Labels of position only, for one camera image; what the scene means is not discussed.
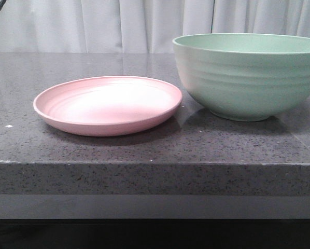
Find pink plate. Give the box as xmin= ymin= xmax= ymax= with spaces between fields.
xmin=33 ymin=76 xmax=182 ymax=136

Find green bowl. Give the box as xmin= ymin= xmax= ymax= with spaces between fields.
xmin=173 ymin=33 xmax=310 ymax=121

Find pale green curtain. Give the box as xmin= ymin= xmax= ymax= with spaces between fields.
xmin=0 ymin=1 xmax=310 ymax=53

